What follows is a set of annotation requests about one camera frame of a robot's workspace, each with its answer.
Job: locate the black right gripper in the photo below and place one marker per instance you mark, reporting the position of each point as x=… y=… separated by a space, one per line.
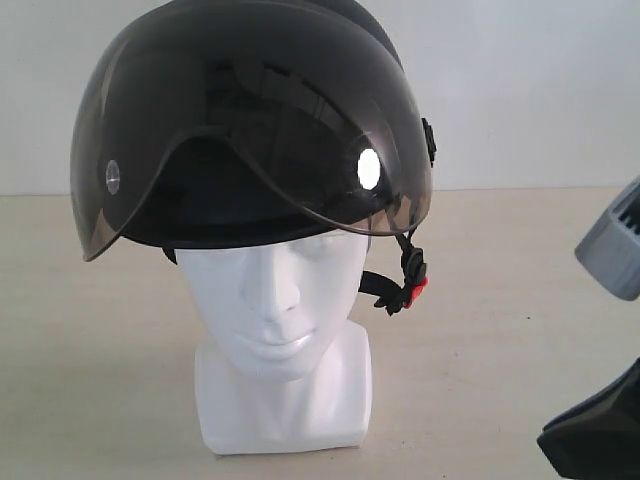
x=599 y=437

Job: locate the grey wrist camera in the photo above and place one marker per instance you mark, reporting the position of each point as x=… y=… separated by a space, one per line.
x=609 y=251

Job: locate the black helmet with tinted visor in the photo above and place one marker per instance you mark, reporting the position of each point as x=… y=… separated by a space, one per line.
x=234 y=124

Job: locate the white mannequin head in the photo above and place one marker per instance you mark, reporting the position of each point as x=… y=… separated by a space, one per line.
x=282 y=368

